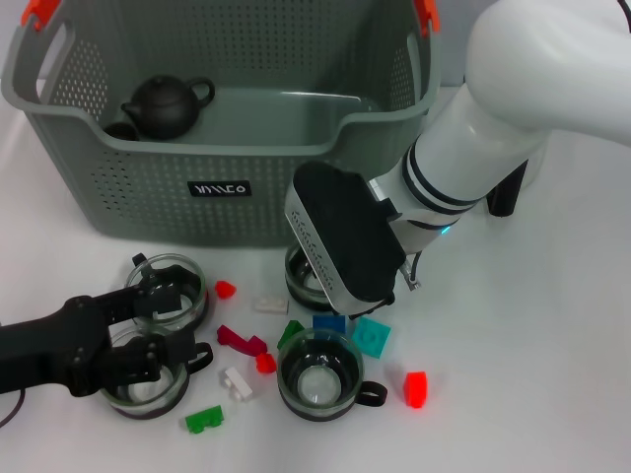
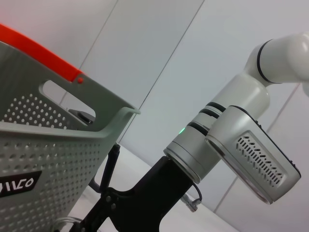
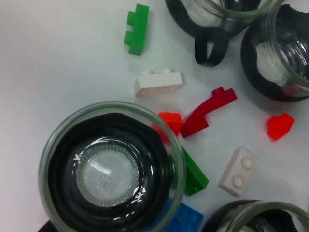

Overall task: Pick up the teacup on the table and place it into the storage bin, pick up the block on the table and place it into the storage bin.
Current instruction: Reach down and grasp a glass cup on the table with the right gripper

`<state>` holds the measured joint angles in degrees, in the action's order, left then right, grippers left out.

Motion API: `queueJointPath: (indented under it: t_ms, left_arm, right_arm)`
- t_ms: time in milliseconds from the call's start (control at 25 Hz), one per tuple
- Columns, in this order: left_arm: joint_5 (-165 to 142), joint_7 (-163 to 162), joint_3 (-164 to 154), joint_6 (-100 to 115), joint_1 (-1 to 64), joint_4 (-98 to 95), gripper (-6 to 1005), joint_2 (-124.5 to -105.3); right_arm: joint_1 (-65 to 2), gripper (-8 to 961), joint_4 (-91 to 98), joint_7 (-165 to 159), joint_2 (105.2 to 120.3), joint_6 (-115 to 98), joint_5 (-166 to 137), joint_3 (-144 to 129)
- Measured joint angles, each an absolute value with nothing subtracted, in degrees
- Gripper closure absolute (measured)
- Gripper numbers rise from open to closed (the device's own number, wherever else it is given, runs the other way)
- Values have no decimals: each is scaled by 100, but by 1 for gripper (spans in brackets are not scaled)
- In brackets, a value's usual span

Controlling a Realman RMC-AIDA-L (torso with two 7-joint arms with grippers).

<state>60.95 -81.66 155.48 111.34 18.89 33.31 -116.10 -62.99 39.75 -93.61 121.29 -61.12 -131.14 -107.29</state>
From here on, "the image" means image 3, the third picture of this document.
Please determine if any blue square plate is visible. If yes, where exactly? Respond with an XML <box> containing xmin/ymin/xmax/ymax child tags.
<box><xmin>159</xmin><ymin>197</ymin><xmax>205</xmax><ymax>232</ymax></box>

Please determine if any glass teacup with black sleeve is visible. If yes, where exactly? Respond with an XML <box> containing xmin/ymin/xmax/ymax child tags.
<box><xmin>240</xmin><ymin>3</ymin><xmax>309</xmax><ymax>102</ymax></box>
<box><xmin>38</xmin><ymin>101</ymin><xmax>188</xmax><ymax>232</ymax></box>
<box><xmin>165</xmin><ymin>0</ymin><xmax>285</xmax><ymax>67</ymax></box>
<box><xmin>200</xmin><ymin>199</ymin><xmax>309</xmax><ymax>232</ymax></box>

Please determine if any small red slope block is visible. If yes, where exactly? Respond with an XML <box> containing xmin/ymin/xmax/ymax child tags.
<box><xmin>267</xmin><ymin>113</ymin><xmax>295</xmax><ymax>141</ymax></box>
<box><xmin>151</xmin><ymin>111</ymin><xmax>183</xmax><ymax>145</ymax></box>

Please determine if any green two-stud brick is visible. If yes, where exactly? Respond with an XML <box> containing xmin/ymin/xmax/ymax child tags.
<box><xmin>124</xmin><ymin>3</ymin><xmax>150</xmax><ymax>56</ymax></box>

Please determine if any white two-stud flat plate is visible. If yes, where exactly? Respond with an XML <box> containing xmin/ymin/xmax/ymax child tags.
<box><xmin>217</xmin><ymin>146</ymin><xmax>258</xmax><ymax>196</ymax></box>

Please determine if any dark red curved block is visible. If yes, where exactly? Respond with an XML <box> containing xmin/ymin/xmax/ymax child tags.
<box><xmin>180</xmin><ymin>87</ymin><xmax>238</xmax><ymax>138</ymax></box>

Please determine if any green slope block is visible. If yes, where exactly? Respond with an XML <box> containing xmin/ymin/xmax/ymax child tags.
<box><xmin>169</xmin><ymin>146</ymin><xmax>210</xmax><ymax>196</ymax></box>

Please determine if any white two-stud brick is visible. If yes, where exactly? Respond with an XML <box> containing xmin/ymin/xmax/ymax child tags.
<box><xmin>134</xmin><ymin>68</ymin><xmax>183</xmax><ymax>98</ymax></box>

